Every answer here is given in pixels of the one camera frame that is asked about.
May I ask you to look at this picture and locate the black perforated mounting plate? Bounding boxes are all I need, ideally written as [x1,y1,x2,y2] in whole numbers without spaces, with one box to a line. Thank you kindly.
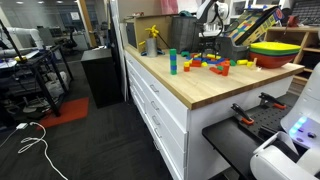
[233,96,303,143]

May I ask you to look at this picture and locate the long red block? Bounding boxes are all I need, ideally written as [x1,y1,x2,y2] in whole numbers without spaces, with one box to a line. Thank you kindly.
[208,66,224,75]

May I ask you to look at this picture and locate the pink plastic sheet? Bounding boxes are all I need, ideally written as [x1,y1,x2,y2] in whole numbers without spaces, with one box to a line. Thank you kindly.
[160,0,180,15]

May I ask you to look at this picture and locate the black frame desk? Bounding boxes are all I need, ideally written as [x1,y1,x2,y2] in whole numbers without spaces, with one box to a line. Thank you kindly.
[0,18,75,118]

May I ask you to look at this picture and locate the black orange clamp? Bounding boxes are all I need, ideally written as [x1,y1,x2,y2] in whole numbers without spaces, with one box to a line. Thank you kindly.
[258,91,287,111]
[230,102,255,126]

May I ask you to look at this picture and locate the gray plastic bin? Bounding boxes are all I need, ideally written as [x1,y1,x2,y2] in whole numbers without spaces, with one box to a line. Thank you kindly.
[218,35,251,63]

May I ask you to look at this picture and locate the white bag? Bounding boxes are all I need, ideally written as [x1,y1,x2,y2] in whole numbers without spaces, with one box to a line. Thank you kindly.
[44,69,71,101]

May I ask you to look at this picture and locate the green plastic bowl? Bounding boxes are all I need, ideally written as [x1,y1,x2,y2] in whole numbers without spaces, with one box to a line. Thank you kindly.
[249,47,301,57]

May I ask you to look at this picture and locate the tall red cylinder block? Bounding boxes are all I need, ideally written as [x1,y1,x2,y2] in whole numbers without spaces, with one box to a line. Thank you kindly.
[221,63,231,77]

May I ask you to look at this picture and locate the teal cloth item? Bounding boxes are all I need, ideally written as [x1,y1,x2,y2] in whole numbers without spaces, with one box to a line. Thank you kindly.
[178,9,195,18]

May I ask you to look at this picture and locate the dark gray fabric basket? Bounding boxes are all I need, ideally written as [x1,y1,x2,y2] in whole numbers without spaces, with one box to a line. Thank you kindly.
[170,15,205,54]

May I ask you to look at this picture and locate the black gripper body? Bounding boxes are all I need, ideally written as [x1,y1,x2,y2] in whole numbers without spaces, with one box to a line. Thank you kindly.
[199,35,218,51]

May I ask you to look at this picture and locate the white power adapter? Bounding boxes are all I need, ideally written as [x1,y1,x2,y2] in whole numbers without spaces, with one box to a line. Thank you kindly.
[15,122,30,131]

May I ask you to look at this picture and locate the robot mounting stand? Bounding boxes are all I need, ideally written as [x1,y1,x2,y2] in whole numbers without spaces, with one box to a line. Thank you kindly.
[201,92,303,180]

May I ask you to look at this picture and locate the yellow hand tool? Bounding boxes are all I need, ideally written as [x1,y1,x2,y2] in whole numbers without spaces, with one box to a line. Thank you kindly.
[138,24,161,46]

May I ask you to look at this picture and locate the red shelf object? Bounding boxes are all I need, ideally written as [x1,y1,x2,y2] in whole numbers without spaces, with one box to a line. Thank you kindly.
[286,14,300,28]

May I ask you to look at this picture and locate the red plastic bowl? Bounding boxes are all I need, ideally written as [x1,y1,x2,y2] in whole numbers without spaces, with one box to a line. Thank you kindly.
[248,51,299,70]

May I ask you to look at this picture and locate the long yellow block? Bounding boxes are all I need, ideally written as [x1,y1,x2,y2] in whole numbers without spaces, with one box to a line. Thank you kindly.
[206,53,222,61]

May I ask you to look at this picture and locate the yellow plastic bowl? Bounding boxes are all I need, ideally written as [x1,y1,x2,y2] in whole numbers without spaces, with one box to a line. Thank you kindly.
[249,41,302,52]

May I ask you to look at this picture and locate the black office chair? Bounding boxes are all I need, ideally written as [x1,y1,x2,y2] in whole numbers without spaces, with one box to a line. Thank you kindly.
[62,27,81,52]

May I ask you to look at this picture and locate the blue-handled tool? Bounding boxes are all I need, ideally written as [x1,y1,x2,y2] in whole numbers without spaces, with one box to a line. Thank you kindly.
[139,48,166,57]

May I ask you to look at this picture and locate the red floor mat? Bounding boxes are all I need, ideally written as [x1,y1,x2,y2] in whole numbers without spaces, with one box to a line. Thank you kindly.
[35,96,91,130]

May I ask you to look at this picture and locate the white cable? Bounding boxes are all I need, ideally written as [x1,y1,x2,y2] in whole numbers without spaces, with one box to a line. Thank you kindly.
[0,121,70,180]

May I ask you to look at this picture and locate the brown cardboard box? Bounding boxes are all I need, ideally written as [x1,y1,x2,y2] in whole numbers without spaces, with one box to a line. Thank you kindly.
[125,13,174,54]

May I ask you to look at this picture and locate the wooden shelf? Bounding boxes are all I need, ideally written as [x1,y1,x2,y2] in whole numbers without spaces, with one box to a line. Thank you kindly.
[264,25,320,86]

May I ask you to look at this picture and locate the silver drawer handle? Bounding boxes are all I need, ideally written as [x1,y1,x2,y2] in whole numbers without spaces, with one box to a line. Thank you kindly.
[151,114,162,126]
[150,100,161,112]
[153,127,164,139]
[149,83,161,94]
[152,139,161,152]

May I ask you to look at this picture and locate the black cabinet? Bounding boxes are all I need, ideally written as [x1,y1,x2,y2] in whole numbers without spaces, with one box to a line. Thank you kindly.
[80,47,125,109]

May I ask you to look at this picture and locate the metal cup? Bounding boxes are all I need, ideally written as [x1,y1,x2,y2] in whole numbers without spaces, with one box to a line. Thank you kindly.
[145,37,158,58]

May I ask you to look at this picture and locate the wooden blocks cardboard box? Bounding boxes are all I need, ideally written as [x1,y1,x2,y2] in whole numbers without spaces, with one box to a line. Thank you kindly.
[223,4,285,47]

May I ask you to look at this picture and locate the framed wall sign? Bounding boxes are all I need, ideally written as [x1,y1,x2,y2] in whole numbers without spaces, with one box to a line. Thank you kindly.
[69,11,81,21]

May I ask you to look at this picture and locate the white drawer cabinet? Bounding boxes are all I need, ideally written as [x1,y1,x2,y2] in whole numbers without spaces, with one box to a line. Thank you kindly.
[123,49,296,180]

